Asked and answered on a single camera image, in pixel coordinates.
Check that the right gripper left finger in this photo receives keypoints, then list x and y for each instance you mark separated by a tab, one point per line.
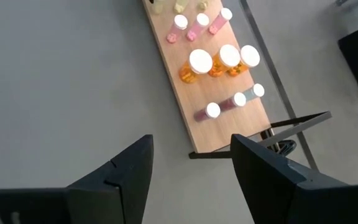
73	205

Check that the bottle with red pills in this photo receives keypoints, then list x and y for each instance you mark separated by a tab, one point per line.
235	101
208	112

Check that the pink medicine bottle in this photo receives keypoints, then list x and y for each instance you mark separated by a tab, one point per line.
220	20
176	29

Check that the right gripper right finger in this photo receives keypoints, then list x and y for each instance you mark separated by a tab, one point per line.
291	196

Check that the wooden shelf with black legs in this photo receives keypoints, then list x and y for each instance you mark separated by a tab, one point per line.
213	130

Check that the yellow-green medicine bottle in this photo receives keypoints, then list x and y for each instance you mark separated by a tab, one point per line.
180	6

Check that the small white cap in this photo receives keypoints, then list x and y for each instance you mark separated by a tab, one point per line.
197	26

